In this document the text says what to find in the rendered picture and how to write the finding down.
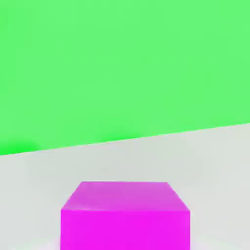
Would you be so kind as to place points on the small magenta cube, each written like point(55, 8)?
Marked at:
point(125, 224)

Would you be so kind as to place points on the large green box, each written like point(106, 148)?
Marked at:
point(117, 68)

